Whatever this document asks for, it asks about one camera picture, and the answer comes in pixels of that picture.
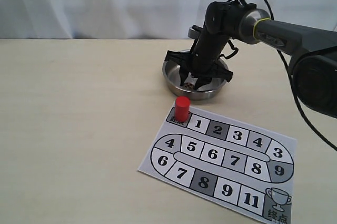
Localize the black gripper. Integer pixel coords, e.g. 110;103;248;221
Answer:
165;26;233;90

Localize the spotted wooden die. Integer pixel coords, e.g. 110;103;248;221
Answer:
184;83;194;90

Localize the red cylinder game piece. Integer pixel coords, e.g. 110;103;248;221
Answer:
174;96;190;122

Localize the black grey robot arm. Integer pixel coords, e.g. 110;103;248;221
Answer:
165;0;336;117

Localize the stainless steel bowl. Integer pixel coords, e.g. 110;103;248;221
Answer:
162;50;229;101

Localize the printed board game sheet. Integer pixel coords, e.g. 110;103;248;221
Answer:
138;107;297;223

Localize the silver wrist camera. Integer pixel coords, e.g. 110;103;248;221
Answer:
187;25;203;40

